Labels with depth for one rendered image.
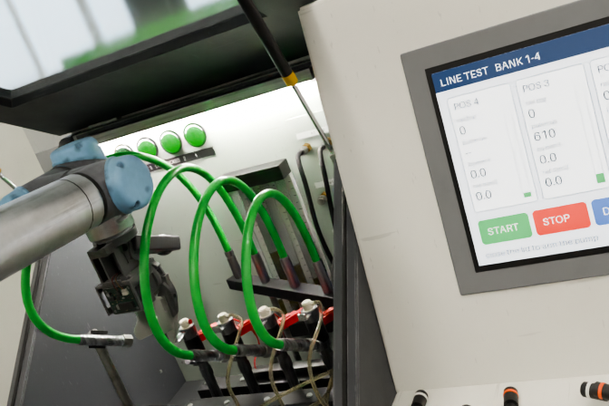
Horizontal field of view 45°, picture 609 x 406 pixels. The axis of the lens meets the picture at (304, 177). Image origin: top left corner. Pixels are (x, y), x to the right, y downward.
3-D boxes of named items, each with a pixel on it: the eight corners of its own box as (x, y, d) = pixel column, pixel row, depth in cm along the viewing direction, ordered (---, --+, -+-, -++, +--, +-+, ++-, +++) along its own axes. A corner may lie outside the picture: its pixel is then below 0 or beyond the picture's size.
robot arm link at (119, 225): (98, 203, 119) (137, 193, 115) (110, 228, 120) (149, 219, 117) (69, 223, 113) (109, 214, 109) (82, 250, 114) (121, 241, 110)
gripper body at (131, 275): (108, 320, 116) (75, 252, 113) (138, 292, 123) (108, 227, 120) (146, 314, 112) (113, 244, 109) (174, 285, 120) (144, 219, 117)
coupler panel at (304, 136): (335, 275, 141) (278, 125, 133) (341, 265, 144) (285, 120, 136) (399, 264, 135) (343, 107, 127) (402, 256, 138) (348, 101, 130)
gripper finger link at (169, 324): (156, 360, 118) (132, 311, 115) (175, 339, 123) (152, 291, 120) (171, 358, 116) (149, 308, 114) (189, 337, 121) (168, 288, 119)
